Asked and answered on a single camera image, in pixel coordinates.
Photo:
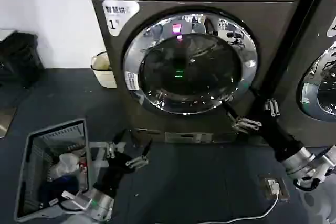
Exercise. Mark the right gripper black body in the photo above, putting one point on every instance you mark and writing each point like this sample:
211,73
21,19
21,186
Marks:
278,137

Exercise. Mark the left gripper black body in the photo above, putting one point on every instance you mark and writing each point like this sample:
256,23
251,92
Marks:
115,171

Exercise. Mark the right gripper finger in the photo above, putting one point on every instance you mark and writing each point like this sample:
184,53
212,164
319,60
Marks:
246,125
271,107

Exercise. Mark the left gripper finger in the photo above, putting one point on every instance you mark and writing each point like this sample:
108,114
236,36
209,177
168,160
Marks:
111,150
137,161

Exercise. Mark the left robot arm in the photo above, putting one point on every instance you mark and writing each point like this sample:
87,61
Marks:
101,203

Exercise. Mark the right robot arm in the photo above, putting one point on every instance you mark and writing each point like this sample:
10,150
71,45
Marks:
296,159

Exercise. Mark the red cloth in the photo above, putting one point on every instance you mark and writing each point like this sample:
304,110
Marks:
83,167

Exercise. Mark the white cloth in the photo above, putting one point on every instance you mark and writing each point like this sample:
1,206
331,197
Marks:
67,161

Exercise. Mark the metal floor socket box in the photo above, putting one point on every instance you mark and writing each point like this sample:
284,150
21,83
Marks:
273,186

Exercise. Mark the round glass dryer door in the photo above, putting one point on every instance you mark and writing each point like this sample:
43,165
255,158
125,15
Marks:
324,95
189,72

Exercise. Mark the dark blue cloth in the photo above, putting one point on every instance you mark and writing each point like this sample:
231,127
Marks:
60,184

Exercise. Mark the grey laundry basket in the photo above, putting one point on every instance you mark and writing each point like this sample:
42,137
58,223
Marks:
39,155

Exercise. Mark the small white door sticker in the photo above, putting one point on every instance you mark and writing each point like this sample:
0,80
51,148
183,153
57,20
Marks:
132,81

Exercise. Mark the white plastic bin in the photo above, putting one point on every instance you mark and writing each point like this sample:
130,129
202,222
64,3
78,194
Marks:
105,77

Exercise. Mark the metal floor plate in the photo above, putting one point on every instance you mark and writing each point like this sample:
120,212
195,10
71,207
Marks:
6,121

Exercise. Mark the white number label sticker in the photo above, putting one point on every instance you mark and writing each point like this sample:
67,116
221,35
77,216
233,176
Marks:
115,22

